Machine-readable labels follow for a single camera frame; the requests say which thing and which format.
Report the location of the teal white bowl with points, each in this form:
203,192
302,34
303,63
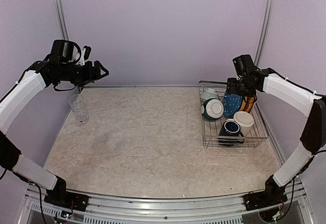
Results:
212,109

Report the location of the small clear glass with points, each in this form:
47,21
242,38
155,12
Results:
79,107

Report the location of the wire dish rack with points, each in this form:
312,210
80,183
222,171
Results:
228,118

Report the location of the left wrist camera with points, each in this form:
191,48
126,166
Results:
83,55

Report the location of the front aluminium rail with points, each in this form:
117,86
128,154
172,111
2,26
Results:
113,209

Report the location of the white mug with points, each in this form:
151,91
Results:
245,120

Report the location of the dark blue mug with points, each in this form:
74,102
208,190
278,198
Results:
230,129

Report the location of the aluminium post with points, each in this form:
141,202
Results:
264,31
62,28

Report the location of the light green bowl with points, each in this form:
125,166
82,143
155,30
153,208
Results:
209,93

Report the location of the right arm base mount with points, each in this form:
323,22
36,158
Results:
272,194

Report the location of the large clear glass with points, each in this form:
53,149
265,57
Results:
80,118

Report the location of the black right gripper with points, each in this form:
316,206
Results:
232,87

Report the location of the back aluminium rail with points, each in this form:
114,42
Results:
143,86

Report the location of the left aluminium post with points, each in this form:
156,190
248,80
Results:
62,28

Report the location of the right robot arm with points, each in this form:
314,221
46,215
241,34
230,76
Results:
303,118

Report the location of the blue polka dot plate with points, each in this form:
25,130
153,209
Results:
232,104

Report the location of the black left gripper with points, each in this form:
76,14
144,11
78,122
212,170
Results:
90,76

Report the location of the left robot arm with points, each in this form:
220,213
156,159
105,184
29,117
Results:
33,81

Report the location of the aluminium rail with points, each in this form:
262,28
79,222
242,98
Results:
143,86
113,209

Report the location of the yellow polka dot plate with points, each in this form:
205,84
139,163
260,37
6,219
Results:
244,105

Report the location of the right aluminium post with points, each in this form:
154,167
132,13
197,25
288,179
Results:
264,31

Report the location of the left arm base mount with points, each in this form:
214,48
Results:
59,196

